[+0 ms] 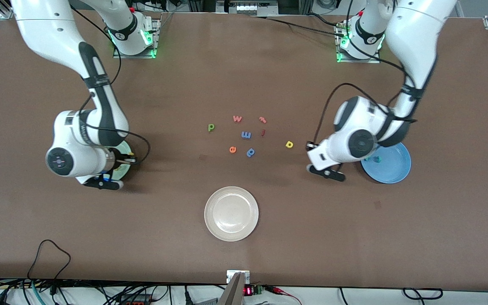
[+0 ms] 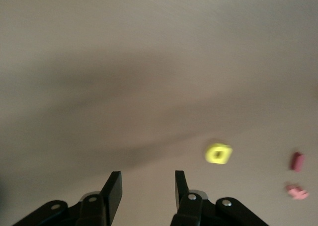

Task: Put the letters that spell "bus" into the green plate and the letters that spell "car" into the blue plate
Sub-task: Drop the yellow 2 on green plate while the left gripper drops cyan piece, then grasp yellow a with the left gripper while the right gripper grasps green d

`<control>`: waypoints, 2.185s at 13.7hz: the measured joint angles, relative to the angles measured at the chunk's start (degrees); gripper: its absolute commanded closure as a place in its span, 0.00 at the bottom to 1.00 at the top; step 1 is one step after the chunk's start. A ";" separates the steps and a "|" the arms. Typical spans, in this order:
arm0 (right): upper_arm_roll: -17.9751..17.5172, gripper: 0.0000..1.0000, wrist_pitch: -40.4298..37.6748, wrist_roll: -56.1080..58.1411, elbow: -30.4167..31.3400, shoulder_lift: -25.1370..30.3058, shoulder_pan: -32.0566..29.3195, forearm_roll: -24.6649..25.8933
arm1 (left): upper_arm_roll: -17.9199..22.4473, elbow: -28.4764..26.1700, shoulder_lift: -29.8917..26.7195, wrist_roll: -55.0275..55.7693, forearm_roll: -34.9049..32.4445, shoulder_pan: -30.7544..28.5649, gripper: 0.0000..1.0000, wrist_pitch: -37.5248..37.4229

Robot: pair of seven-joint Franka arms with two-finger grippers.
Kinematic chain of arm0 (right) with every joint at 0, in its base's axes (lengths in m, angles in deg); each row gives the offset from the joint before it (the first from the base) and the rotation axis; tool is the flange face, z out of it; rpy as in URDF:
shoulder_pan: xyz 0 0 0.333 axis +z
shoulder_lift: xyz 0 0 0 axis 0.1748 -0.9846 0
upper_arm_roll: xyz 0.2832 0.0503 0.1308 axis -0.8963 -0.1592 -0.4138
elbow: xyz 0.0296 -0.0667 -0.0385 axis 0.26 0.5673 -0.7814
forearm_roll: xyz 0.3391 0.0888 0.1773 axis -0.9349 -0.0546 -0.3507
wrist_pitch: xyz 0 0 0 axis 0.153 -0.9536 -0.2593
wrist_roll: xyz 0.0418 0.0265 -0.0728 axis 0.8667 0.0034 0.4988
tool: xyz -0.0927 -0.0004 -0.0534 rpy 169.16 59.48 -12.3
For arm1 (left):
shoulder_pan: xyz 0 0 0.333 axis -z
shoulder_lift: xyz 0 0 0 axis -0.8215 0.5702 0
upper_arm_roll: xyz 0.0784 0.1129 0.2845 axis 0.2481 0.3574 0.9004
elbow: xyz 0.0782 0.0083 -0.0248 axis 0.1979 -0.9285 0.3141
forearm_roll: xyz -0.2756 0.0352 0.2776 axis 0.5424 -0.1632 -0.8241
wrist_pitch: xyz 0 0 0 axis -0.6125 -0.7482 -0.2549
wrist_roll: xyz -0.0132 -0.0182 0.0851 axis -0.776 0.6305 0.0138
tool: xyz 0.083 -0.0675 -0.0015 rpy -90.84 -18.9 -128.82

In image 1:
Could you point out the silver metal bracket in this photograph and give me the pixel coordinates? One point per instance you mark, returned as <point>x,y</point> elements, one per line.
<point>230,277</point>

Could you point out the blue letter m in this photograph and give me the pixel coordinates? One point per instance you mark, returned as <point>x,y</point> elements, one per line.
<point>246,135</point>

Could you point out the blue letter p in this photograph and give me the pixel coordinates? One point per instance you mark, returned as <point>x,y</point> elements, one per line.
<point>250,152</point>

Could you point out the blue plate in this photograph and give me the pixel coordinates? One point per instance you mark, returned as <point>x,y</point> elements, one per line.
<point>392,169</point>

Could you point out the pink letter w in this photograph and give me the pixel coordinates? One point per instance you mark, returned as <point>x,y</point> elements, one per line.
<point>237,119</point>

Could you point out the red clip lead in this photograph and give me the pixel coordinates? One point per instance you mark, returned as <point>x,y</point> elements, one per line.
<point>280,290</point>

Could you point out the grey metal bar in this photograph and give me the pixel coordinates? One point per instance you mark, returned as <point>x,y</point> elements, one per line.
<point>233,294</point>

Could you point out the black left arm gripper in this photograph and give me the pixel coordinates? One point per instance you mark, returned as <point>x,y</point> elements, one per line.
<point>307,148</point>

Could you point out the white plate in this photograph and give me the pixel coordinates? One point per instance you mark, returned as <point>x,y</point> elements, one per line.
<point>231,214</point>

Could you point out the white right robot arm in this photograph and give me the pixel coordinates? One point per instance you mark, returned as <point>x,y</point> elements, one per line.
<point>49,29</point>

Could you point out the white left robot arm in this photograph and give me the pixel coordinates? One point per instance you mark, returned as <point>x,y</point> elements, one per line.
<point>413,29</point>

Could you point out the green plate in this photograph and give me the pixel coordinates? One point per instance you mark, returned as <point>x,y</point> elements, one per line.
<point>124,148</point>

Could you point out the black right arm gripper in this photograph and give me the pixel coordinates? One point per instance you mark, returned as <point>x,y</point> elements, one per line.
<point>120,161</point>

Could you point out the red digit display module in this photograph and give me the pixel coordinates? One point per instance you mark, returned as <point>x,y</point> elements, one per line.
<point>248,291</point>

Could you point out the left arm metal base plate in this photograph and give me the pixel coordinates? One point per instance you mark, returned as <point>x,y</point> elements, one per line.
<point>375,60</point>

